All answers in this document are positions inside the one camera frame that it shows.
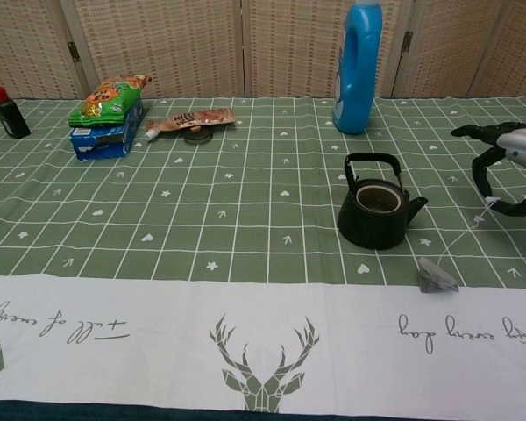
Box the brown spouted drink pouch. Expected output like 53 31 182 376
144 107 237 143

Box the black teapot with handle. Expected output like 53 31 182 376
337 152 430 252

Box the green grid deer tablecloth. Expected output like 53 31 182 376
0 95 526 417

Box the green orange snack bag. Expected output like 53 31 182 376
68 74 153 129

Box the black round lid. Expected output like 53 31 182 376
183 125 212 145

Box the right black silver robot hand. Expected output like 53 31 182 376
450 122 526 218

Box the blue detergent bottle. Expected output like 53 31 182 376
331 0 384 135

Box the woven folding screen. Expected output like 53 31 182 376
0 0 526 100

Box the blue cardboard box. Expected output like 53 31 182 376
68 97 144 163

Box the tea bag with string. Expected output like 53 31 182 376
416 196 499 295

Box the black bottle red cap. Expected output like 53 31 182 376
0 80 32 139

